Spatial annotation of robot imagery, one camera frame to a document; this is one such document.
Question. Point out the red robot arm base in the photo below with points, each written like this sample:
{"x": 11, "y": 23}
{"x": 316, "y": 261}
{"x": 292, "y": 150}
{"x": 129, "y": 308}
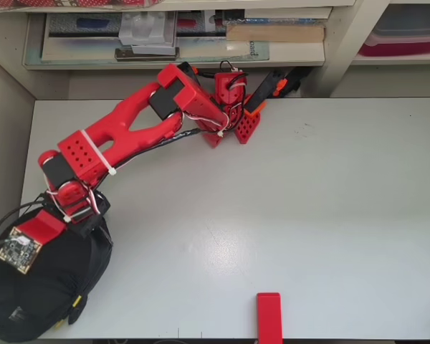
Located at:
{"x": 229, "y": 96}

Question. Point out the red robot arm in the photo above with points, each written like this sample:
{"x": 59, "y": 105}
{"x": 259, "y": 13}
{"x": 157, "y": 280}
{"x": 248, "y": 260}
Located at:
{"x": 129, "y": 132}

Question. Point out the black orange table clamp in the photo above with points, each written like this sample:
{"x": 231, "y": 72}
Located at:
{"x": 265, "y": 89}
{"x": 190, "y": 73}

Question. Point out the black flat pen box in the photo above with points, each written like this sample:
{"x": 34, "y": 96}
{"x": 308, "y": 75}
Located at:
{"x": 61, "y": 25}
{"x": 208, "y": 30}

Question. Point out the pale green flat board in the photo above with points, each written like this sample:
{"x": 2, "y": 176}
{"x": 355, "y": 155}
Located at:
{"x": 215, "y": 50}

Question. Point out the red rectangular block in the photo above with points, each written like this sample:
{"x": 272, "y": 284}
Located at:
{"x": 270, "y": 315}

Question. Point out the clear bag with pink boxes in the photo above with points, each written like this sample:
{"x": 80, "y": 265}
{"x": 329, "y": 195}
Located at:
{"x": 39, "y": 3}

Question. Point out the brown cardboard strip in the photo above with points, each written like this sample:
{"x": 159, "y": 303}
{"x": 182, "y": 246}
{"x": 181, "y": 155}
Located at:
{"x": 272, "y": 34}

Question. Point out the white shelf unit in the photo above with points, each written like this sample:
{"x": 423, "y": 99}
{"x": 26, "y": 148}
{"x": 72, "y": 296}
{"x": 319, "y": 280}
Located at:
{"x": 344, "y": 43}

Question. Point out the magenta plastic storage box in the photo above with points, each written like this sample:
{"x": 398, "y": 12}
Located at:
{"x": 397, "y": 48}

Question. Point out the red mount camera circuit board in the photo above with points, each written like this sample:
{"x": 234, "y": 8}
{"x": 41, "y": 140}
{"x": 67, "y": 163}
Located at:
{"x": 39, "y": 225}

